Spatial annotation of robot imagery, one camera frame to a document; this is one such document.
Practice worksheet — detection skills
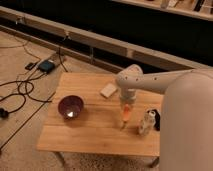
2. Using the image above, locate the white rectangular block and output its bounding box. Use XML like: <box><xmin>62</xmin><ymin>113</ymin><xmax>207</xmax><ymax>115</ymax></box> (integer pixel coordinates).
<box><xmin>100</xmin><ymin>83</ymin><xmax>117</xmax><ymax>98</ymax></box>

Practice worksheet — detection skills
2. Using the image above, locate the black flat device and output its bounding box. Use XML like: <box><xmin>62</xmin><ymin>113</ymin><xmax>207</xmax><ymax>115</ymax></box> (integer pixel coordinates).
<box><xmin>149</xmin><ymin>109</ymin><xmax>161</xmax><ymax>131</ymax></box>

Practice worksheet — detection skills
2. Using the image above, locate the dark red ceramic cup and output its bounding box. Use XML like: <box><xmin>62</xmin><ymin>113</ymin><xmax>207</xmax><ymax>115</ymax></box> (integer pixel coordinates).
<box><xmin>58</xmin><ymin>95</ymin><xmax>84</xmax><ymax>119</ymax></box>

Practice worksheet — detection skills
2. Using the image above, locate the small black adapter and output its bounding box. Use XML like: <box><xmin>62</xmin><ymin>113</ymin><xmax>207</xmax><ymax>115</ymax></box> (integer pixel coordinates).
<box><xmin>25</xmin><ymin>62</ymin><xmax>37</xmax><ymax>71</ymax></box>

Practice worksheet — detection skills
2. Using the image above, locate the wooden table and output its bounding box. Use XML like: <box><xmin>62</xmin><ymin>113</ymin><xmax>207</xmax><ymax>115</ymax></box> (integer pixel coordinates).
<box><xmin>37</xmin><ymin>73</ymin><xmax>162</xmax><ymax>157</ymax></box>

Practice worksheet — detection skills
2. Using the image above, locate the long wooden rail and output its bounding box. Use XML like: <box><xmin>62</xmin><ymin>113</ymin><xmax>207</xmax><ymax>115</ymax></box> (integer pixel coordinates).
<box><xmin>0</xmin><ymin>6</ymin><xmax>210</xmax><ymax>70</ymax></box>

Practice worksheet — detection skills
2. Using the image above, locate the black plug on floor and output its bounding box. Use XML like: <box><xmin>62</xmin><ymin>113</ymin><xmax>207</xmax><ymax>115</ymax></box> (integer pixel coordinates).
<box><xmin>0</xmin><ymin>108</ymin><xmax>9</xmax><ymax>119</ymax></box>

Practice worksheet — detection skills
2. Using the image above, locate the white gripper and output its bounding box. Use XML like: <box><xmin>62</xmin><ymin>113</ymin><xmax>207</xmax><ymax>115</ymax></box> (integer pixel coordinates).
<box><xmin>119</xmin><ymin>88</ymin><xmax>136</xmax><ymax>116</ymax></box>

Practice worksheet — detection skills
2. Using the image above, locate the orange pepper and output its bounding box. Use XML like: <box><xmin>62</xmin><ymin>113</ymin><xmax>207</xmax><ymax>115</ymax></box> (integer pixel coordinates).
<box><xmin>121</xmin><ymin>104</ymin><xmax>131</xmax><ymax>129</ymax></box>

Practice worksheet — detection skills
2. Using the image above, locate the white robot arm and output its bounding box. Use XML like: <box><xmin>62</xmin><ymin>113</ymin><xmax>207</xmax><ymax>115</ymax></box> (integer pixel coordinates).
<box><xmin>116</xmin><ymin>65</ymin><xmax>213</xmax><ymax>171</ymax></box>

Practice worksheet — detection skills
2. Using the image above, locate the black floor cable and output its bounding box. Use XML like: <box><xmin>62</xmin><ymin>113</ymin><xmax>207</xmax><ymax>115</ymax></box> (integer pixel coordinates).
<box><xmin>0</xmin><ymin>39</ymin><xmax>68</xmax><ymax>151</ymax></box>

